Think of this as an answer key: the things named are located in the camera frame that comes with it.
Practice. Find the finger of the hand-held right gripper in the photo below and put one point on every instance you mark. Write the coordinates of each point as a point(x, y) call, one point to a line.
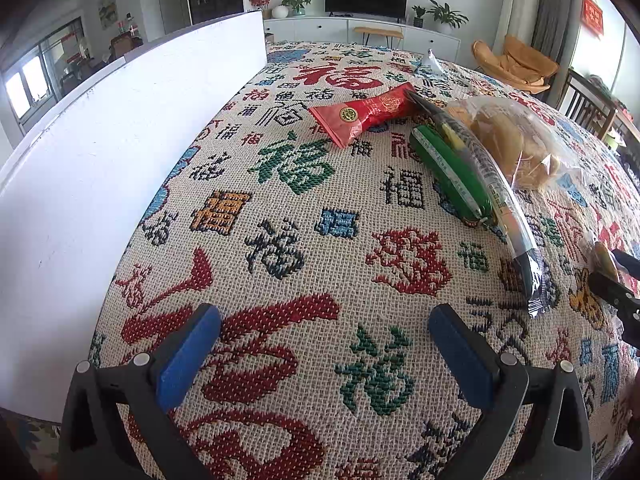
point(612, 291)
point(629, 262)

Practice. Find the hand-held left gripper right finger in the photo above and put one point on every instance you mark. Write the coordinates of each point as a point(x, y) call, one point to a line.
point(460, 360)

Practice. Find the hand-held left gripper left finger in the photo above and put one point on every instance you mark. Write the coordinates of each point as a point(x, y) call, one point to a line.
point(187, 360)

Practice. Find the long clear black-tipped packet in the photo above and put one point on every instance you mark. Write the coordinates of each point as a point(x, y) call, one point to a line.
point(500, 190)

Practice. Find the clear bread bag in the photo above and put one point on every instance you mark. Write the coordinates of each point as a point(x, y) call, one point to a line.
point(515, 140)

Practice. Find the green snack packet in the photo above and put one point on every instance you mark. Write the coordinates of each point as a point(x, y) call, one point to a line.
point(450, 170)

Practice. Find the white cardboard box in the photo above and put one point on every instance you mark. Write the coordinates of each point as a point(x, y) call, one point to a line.
point(100, 185)

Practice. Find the red snack packet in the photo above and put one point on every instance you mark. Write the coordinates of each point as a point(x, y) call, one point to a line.
point(370, 112)

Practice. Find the white triangular snack packet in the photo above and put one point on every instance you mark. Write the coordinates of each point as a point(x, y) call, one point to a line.
point(432, 65)

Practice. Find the printed blanket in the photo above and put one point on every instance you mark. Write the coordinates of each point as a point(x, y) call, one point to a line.
point(300, 260)

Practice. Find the dark wooden chair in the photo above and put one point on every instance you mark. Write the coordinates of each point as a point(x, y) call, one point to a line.
point(585, 105)

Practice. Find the patterned cloth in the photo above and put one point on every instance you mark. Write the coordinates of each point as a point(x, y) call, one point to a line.
point(30, 445)

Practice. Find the orange lounge chair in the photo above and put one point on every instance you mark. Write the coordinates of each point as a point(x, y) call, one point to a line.
point(515, 62)

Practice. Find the grey curtain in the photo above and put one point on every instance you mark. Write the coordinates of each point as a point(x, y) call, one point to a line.
point(555, 5)

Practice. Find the covered standing air conditioner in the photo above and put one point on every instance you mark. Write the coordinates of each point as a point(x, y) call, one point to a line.
point(520, 0)

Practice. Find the large potted plant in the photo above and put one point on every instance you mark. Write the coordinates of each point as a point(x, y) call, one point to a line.
point(445, 14)

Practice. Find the small potted plant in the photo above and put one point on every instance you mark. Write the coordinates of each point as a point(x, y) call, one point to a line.
point(419, 17)

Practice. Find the wooden dining chair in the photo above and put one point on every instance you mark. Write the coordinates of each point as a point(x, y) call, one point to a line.
point(120, 44)

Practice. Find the wooden stool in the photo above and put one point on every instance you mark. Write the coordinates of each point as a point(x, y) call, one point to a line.
point(378, 32)

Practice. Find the white television cabinet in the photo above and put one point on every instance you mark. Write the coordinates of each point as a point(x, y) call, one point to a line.
point(320, 30)

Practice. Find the white round vase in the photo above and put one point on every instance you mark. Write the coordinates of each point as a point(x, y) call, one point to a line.
point(280, 11)

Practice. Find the red flowers in vase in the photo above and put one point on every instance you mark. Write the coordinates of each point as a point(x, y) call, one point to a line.
point(262, 2)

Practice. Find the green plant in vase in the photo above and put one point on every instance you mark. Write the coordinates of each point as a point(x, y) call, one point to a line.
point(297, 2)

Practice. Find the red wall hanging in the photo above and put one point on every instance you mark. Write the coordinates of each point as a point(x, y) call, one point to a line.
point(592, 14)

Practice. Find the wall painting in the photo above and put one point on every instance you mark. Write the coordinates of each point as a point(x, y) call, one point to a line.
point(107, 8)

